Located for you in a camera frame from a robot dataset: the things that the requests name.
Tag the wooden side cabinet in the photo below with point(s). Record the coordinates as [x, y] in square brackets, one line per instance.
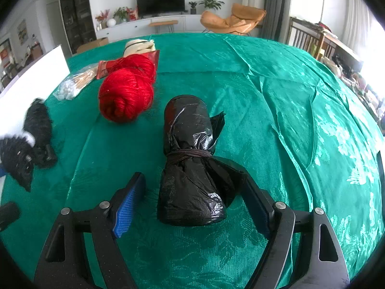
[36, 51]

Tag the black fuzzy toy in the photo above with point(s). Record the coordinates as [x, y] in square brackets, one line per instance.
[39, 126]

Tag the pile of assorted clutter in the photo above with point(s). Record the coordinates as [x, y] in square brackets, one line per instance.
[361, 87]

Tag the black plastic bag roll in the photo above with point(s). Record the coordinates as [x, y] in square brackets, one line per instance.
[186, 144]

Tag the white cardboard box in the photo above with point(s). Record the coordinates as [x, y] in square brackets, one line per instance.
[36, 72]

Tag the small green potted plant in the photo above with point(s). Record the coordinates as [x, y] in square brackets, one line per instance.
[193, 9]

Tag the dark tall cabinet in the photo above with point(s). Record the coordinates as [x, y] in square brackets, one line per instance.
[76, 12]

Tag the black television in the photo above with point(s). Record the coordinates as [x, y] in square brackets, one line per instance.
[161, 1]

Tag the wooden bench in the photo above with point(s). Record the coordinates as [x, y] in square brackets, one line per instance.
[164, 23]

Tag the white television cabinet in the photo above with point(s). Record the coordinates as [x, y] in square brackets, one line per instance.
[132, 25]

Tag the wooden slatted crib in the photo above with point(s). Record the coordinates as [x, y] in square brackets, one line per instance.
[303, 36]

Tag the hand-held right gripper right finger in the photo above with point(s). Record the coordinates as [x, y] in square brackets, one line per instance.
[255, 207]

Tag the framed wall painting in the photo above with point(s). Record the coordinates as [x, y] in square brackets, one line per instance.
[22, 32]

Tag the brown cardboard box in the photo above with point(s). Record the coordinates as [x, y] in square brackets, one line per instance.
[96, 42]

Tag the potted plant with red flowers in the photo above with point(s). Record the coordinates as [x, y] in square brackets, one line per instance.
[121, 13]

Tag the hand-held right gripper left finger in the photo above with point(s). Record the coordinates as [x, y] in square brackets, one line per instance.
[129, 207]

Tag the white globe lamp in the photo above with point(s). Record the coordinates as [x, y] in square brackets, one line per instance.
[111, 23]

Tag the red flowers in vase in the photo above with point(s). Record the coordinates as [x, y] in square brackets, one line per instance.
[102, 16]

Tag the red yarn skein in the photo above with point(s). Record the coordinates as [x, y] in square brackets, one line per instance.
[126, 90]

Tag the red flat plastic packet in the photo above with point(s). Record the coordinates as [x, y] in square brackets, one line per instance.
[105, 69]

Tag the large green potted plant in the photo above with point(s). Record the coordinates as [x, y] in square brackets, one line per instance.
[212, 3]

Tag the white curtain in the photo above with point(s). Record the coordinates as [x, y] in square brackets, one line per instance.
[358, 21]

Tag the green satin tablecloth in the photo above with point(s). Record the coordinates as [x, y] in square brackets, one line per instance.
[255, 111]

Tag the orange lounge chair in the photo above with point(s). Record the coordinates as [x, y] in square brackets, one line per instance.
[231, 21]

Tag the pack of wooden sticks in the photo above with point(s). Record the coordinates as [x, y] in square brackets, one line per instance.
[85, 76]

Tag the grey curtain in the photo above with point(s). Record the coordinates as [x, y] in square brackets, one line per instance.
[275, 6]

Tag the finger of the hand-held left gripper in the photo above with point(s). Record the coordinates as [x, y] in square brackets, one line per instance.
[9, 215]

